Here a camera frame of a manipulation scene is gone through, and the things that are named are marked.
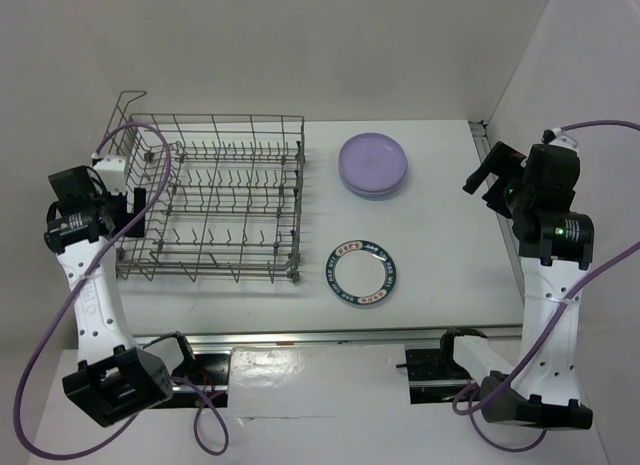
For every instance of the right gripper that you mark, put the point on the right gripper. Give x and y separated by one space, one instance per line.
503 160

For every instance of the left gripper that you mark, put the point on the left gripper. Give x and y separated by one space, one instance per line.
119 198

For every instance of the grey wire dish rack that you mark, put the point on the grey wire dish rack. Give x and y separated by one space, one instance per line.
232 190

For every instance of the large purple plate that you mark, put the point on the large purple plate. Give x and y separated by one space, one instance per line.
372 161

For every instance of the white plate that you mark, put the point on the white plate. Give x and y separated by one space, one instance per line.
361 273

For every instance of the small purple plate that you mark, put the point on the small purple plate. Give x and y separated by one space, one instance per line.
351 187

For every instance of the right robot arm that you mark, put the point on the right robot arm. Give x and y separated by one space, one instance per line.
555 249

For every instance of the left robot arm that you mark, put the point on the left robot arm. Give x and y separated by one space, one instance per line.
116 378

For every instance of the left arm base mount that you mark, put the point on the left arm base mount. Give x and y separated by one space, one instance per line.
210 375

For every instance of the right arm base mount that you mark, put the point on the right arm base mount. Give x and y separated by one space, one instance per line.
431 382

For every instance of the aluminium rail front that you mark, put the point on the aluminium rail front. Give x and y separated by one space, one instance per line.
318 338

